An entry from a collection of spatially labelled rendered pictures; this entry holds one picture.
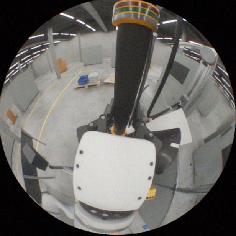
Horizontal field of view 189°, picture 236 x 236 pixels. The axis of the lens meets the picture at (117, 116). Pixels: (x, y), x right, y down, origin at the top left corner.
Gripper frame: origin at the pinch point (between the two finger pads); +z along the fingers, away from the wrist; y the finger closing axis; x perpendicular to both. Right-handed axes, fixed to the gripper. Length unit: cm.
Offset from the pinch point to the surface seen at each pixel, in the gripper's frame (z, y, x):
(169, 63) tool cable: 5.0, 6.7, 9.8
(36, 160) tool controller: -34, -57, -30
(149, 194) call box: -36, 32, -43
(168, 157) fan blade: -6.9, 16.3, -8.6
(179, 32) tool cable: 4.9, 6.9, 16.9
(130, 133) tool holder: 1.2, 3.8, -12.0
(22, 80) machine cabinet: 129, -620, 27
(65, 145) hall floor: -8, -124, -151
